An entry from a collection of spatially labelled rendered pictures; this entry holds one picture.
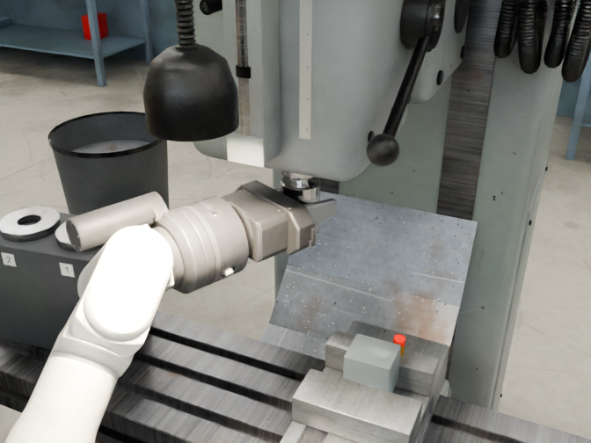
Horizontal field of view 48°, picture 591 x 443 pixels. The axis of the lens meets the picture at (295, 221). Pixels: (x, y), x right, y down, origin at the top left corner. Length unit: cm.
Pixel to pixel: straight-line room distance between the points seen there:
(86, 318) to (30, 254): 45
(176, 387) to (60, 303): 22
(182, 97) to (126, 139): 257
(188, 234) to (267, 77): 17
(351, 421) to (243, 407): 22
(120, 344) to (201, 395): 42
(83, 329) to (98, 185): 208
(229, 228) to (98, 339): 18
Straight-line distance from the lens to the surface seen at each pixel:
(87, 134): 303
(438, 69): 81
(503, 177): 111
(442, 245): 115
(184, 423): 98
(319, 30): 61
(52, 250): 104
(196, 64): 50
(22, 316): 114
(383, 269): 118
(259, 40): 60
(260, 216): 71
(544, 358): 263
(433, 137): 111
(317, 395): 85
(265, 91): 61
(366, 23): 61
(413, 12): 69
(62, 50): 586
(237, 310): 270
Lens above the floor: 160
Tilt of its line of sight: 29 degrees down
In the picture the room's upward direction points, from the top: straight up
